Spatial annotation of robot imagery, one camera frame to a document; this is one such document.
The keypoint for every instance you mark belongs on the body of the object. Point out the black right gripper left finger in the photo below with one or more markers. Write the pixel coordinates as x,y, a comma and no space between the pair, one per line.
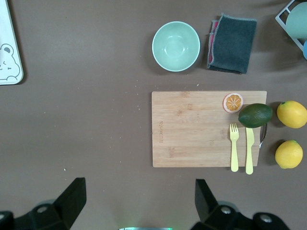
60,215

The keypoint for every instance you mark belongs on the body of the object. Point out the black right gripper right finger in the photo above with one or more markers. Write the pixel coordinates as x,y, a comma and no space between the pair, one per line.
216,218

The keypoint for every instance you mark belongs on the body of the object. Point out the yellow plastic fork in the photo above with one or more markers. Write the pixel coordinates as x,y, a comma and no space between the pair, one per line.
234,148

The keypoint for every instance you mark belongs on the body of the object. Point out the yellow plastic knife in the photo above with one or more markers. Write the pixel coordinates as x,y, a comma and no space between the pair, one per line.
249,148

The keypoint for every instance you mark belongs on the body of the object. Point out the wooden cutting board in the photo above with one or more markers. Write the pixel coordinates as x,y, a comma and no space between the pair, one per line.
192,131

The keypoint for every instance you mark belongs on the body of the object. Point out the yellow lemon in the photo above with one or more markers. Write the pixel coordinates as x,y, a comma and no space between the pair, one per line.
289,154
291,114

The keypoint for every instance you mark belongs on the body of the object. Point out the dark green avocado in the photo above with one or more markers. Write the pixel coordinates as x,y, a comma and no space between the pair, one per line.
255,115

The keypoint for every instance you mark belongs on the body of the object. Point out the orange slice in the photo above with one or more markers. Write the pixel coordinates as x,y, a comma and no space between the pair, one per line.
232,103

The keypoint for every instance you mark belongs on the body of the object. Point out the dark grey folded cloth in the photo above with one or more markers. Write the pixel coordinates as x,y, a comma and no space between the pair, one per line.
231,44

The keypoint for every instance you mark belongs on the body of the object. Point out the light green bowl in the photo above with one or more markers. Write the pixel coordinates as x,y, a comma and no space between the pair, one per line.
176,46

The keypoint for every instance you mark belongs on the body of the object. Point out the cream bear print tray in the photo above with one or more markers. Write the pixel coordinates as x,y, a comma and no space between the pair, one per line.
9,36

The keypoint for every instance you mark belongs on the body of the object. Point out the blue cup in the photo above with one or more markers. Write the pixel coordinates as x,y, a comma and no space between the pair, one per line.
305,49

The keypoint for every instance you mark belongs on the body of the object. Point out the pale green cup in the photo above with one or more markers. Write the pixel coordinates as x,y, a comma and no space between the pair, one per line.
297,21

